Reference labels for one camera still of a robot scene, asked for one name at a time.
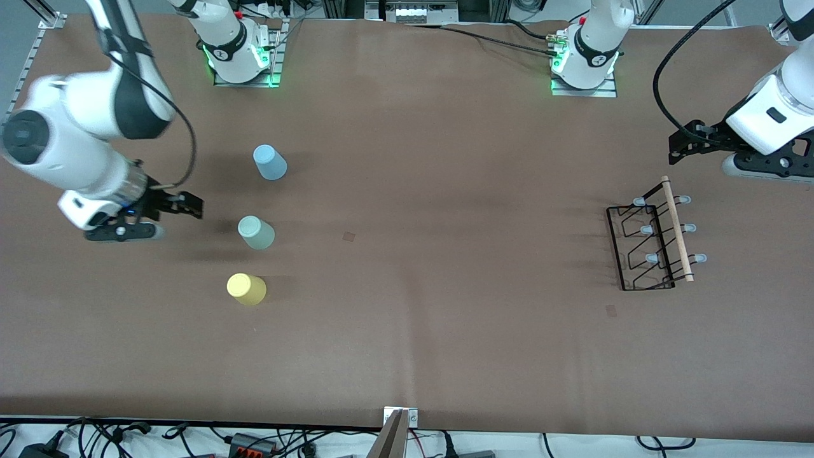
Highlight pale green plastic cup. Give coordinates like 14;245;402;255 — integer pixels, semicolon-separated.
238;216;276;251

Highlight black wire cup holder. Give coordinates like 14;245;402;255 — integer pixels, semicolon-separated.
606;176;708;292

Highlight yellow plastic cup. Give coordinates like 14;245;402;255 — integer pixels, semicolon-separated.
226;273;268;307

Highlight light blue plastic cup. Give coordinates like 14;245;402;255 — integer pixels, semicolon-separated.
253;144;288;181

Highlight black orange connector box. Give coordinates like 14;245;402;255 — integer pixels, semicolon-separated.
229;433;278;456

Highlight black power adapter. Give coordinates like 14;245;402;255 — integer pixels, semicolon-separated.
19;442;69;458

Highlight white power strip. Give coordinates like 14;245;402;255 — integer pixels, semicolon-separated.
380;0;460;24

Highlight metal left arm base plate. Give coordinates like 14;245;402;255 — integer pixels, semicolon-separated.
551;69;618;98

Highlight aluminium frame rail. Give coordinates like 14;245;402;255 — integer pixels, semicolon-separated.
0;0;67;128

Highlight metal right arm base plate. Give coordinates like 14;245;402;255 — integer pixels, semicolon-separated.
213;18;285;88

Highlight black cable on table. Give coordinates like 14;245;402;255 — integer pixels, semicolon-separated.
407;19;562;58

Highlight tangled black floor cables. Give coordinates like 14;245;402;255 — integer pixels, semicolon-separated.
0;417;382;458

